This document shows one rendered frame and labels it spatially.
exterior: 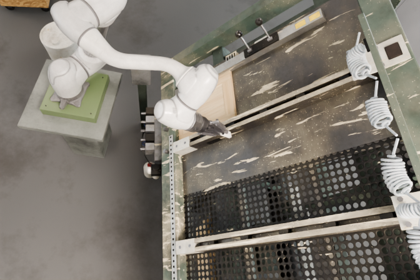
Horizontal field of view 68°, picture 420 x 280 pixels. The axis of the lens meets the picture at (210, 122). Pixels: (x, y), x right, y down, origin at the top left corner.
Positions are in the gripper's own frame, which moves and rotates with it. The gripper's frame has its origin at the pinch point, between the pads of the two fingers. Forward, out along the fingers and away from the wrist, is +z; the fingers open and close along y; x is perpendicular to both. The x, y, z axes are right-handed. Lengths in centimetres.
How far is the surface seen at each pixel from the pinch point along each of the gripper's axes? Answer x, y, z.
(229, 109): 16.5, -1.0, 9.3
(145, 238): -25, -124, 49
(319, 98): -0.5, 44.2, 7.5
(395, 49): 0, 76, 0
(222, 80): 36.0, -2.4, 9.9
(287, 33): 38, 40, 8
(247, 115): 5.6, 11.6, 4.0
